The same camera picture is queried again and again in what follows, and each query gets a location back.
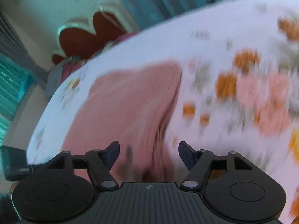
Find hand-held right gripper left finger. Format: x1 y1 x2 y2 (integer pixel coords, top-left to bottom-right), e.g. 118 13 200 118
45 141 121 191

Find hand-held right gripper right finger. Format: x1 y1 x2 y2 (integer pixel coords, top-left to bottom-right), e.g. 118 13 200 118
178 141 255 190

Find pink ribbed shirt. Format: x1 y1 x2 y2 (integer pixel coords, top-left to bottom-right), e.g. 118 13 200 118
61 61 183 184

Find pile of clothes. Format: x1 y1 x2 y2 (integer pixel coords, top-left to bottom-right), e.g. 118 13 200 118
45 35 137 99

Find red heart-shaped chair back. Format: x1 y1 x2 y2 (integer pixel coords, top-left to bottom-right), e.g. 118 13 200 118
52 5 132 65

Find floral bed sheet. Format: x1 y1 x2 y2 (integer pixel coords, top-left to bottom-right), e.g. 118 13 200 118
26 0 299 224

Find wide teal curtain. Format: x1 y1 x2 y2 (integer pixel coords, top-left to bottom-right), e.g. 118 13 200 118
105 0 223 32

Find white cable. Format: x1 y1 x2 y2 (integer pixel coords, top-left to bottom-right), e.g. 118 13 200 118
67 0 125 29

